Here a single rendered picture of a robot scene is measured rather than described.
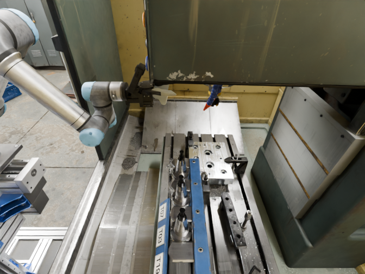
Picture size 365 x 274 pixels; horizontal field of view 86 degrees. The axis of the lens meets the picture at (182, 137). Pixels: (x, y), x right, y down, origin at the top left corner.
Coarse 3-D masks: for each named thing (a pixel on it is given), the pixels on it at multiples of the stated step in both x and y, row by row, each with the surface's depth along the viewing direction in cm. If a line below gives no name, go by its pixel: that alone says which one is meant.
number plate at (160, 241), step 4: (160, 228) 87; (164, 228) 84; (160, 232) 85; (164, 232) 83; (160, 236) 84; (164, 236) 82; (156, 240) 84; (160, 240) 82; (164, 240) 81; (156, 244) 83; (160, 244) 81
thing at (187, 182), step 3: (174, 180) 72; (177, 180) 72; (186, 180) 72; (189, 180) 72; (174, 183) 71; (186, 183) 71; (189, 183) 71; (171, 186) 70; (174, 186) 70; (186, 186) 70; (189, 186) 70; (174, 189) 69; (189, 189) 69
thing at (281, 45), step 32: (160, 0) 32; (192, 0) 32; (224, 0) 32; (256, 0) 32; (288, 0) 32; (320, 0) 32; (352, 0) 32; (160, 32) 35; (192, 32) 35; (224, 32) 35; (256, 32) 35; (288, 32) 35; (320, 32) 35; (352, 32) 35; (160, 64) 39; (192, 64) 39; (224, 64) 39; (256, 64) 39; (288, 64) 39; (320, 64) 39; (352, 64) 39
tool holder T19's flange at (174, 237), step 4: (172, 224) 58; (188, 224) 59; (172, 228) 59; (172, 232) 57; (188, 232) 57; (172, 236) 56; (176, 236) 56; (184, 236) 56; (188, 236) 56; (176, 240) 56; (180, 240) 55; (184, 240) 55; (188, 240) 57
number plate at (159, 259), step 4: (156, 256) 79; (160, 256) 77; (156, 260) 77; (160, 260) 76; (156, 264) 76; (160, 264) 75; (156, 268) 75; (160, 268) 74; (156, 272) 74; (160, 272) 72
